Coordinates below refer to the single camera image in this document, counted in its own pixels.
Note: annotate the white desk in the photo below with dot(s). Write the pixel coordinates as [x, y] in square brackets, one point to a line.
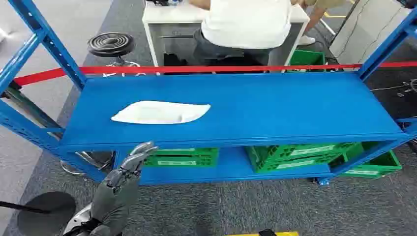
[172, 14]

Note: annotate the person standing beside desk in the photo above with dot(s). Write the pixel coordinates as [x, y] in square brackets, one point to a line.
[317, 14]

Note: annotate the black round stand base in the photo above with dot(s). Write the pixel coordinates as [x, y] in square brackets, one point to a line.
[45, 211]

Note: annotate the yellow flat object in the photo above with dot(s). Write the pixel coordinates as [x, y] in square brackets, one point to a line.
[241, 234]

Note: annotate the green plastic crate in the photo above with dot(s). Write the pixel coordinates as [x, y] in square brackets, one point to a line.
[293, 158]
[182, 158]
[381, 166]
[306, 58]

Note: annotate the white moulded plastic panel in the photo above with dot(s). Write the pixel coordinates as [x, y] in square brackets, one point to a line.
[156, 113]

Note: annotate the blue metal shelf rack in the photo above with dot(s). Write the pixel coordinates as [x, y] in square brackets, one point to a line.
[247, 107]

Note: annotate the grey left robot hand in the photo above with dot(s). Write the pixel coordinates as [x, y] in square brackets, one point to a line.
[114, 198]

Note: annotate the black round stool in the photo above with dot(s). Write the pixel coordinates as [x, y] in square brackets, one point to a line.
[110, 44]

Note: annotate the red barrier tape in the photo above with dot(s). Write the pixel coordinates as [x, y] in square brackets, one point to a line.
[182, 69]

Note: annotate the person seated at desk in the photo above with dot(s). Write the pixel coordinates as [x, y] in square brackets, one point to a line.
[244, 26]

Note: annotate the grey partition panel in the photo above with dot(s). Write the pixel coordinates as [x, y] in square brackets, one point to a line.
[368, 29]

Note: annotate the chrome round stool base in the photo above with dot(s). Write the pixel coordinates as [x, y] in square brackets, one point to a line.
[81, 163]

